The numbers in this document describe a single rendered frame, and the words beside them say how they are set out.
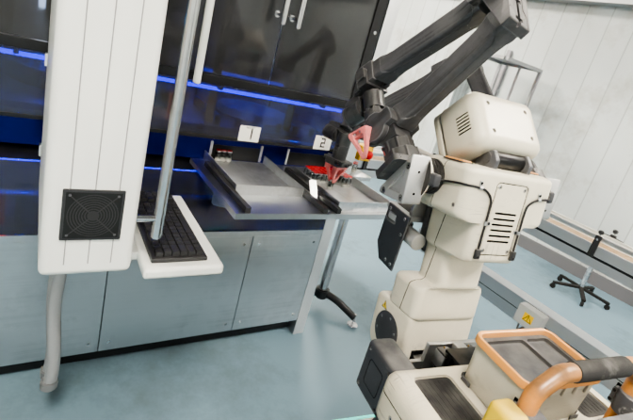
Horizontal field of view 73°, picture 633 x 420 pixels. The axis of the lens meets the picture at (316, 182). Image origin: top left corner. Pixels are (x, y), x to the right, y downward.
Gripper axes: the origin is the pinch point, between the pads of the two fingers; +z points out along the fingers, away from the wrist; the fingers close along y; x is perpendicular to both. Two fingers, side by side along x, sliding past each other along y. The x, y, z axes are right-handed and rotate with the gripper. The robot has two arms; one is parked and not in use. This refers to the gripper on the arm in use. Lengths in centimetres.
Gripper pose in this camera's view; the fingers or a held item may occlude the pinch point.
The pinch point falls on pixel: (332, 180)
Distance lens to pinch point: 167.7
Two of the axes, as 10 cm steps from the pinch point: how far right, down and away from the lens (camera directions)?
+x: -6.7, 0.4, -7.4
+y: -6.9, -4.0, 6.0
